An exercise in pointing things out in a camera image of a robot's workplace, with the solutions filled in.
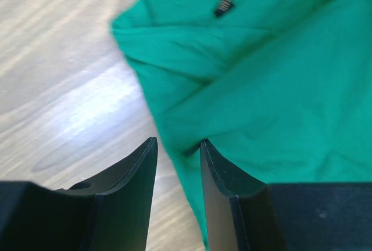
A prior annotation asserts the green t-shirt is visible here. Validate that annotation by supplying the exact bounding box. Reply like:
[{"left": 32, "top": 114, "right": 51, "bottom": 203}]
[{"left": 112, "top": 0, "right": 371, "bottom": 247}]

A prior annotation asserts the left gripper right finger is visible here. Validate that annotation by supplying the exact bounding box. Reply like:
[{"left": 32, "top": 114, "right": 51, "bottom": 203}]
[{"left": 200, "top": 140, "right": 286, "bottom": 250}]

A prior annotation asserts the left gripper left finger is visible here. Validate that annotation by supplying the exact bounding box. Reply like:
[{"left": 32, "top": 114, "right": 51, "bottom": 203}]
[{"left": 52, "top": 137, "right": 158, "bottom": 250}]

